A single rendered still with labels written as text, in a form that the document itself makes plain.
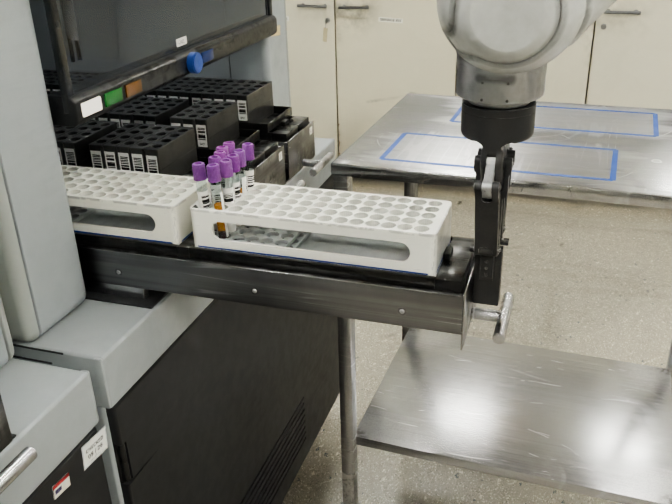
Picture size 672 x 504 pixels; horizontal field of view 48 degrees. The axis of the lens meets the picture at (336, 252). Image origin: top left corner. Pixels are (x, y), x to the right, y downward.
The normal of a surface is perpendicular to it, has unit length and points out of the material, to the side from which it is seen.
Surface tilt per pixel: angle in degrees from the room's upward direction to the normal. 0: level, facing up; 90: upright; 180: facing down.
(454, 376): 0
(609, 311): 0
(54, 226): 90
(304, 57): 90
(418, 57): 90
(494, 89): 90
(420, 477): 0
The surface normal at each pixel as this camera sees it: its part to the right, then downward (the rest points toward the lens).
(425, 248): -0.31, 0.42
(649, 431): -0.03, -0.90
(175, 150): 0.95, 0.11
